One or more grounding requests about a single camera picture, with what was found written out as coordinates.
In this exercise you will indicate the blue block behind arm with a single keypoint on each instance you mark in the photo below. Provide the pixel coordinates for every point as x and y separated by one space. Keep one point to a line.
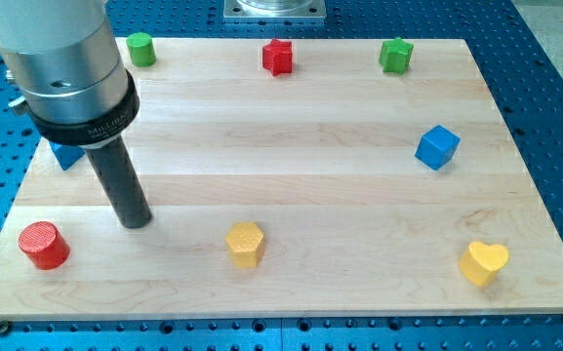
66 155

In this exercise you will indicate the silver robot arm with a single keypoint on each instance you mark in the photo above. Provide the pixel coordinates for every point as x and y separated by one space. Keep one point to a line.
64 58

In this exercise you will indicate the red star block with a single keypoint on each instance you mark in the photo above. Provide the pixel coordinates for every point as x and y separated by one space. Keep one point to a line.
277 57

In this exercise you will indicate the green star block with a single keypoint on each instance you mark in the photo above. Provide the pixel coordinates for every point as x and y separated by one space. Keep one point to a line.
395 55

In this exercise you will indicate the wooden board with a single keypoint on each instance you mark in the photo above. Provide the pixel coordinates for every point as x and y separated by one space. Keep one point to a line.
323 161

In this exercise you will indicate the yellow hexagon block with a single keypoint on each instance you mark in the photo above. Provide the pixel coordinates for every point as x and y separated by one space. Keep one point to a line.
245 244

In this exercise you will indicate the blue cube block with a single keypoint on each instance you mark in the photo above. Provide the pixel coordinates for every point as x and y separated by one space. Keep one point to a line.
437 147

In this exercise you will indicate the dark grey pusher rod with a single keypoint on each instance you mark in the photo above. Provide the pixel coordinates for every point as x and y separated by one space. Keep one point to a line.
115 171

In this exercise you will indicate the green cylinder block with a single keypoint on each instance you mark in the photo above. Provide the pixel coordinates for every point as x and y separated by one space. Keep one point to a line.
141 49

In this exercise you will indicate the yellow heart block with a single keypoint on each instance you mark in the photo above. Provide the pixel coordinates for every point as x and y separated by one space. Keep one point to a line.
481 263

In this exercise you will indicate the red cylinder block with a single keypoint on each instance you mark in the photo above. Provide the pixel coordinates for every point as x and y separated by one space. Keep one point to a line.
43 244

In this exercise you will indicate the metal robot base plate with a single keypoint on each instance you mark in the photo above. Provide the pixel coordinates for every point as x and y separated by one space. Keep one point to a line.
274 9

